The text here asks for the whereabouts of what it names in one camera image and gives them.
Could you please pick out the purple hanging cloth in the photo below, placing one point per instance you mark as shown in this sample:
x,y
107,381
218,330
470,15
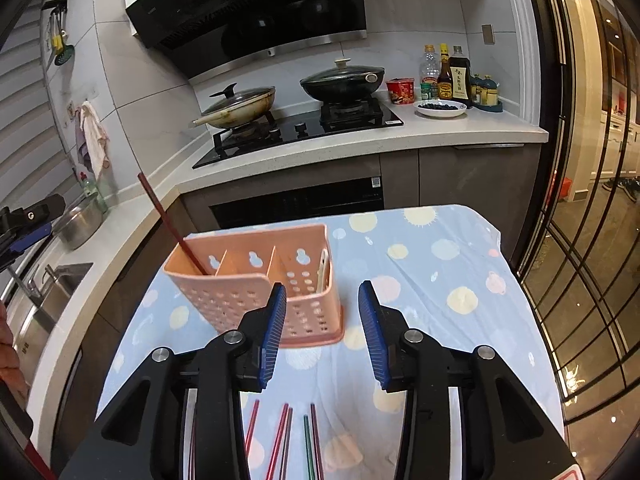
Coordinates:
x,y
81,140

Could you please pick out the teal condiment jar set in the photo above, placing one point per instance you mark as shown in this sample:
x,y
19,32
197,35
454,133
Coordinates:
x,y
487,95

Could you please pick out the grey wall socket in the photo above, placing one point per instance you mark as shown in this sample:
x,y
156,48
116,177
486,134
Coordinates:
x,y
488,34

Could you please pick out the steel kitchen sink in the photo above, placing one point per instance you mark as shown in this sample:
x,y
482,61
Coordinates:
x,y
45,305

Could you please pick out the black range hood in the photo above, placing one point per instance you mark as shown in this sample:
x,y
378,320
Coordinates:
x,y
250,15

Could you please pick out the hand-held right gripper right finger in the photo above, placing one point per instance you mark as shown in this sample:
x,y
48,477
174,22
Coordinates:
x,y
371,335

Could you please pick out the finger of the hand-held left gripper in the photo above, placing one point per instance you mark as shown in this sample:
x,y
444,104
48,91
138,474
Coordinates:
x,y
30,240

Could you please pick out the person's left hand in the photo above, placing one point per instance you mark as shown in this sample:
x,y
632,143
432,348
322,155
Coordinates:
x,y
9,355

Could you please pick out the black built-in oven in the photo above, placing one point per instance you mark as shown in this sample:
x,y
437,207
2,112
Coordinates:
x,y
300,205

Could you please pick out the yellow cap sauce bottle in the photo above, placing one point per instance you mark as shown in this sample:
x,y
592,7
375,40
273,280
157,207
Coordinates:
x,y
445,82

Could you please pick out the black gas cooktop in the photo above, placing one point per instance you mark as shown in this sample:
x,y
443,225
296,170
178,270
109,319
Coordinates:
x,y
300,130

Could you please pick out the black framed glass door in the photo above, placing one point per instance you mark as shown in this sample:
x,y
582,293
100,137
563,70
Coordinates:
x,y
590,210

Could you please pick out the beige wok with glass lid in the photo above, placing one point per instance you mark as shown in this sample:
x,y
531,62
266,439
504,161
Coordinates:
x,y
240,107

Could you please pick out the green dish soap bottle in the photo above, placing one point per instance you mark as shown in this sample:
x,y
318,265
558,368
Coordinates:
x,y
95,195

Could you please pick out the white pink hanging towel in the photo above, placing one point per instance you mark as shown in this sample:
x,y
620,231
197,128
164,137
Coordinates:
x,y
96,135

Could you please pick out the pale yellow utensil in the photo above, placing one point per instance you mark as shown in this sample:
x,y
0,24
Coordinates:
x,y
323,272

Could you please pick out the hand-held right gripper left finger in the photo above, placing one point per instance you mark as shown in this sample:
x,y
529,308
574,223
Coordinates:
x,y
272,335

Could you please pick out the dark red chopstick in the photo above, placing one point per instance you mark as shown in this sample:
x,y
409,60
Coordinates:
x,y
317,442
165,222

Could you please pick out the blue polka dot tablecloth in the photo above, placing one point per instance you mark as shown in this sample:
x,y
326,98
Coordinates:
x,y
440,280

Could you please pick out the black wok with lid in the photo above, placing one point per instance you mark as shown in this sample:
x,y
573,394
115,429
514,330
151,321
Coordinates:
x,y
342,85

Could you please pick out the grey base cabinet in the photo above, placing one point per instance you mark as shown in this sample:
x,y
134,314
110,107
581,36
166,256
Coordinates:
x,y
475,185

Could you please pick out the dark brown chopstick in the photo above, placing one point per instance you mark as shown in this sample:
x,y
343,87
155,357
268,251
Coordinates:
x,y
286,445

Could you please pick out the white kitchen countertop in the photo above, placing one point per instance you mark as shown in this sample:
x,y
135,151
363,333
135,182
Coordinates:
x,y
450,132

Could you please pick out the green hanging skimmer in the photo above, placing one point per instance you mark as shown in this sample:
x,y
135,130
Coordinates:
x,y
64,55

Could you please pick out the dark vinegar bottle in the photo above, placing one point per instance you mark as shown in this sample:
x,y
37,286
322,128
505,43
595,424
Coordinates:
x,y
460,77

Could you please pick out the clear plastic bottle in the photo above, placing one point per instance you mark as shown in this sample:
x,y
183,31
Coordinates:
x,y
429,67

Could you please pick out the red instant noodle cup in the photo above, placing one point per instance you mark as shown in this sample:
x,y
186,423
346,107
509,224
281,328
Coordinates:
x,y
401,91

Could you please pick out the small green lid jar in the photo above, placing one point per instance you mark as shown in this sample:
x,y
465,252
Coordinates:
x,y
425,92

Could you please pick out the green chopstick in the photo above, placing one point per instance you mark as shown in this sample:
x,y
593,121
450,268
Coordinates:
x,y
308,447

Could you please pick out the pink perforated utensil holder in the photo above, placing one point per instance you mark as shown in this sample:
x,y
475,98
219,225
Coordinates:
x,y
250,305

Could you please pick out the white plate of blueberries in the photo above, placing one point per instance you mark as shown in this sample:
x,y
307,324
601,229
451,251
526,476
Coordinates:
x,y
441,108

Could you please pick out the chrome faucet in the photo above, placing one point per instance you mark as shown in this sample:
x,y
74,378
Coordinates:
x,y
32,287

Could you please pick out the steel colander bowl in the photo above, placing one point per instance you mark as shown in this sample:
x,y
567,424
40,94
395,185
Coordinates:
x,y
80,222

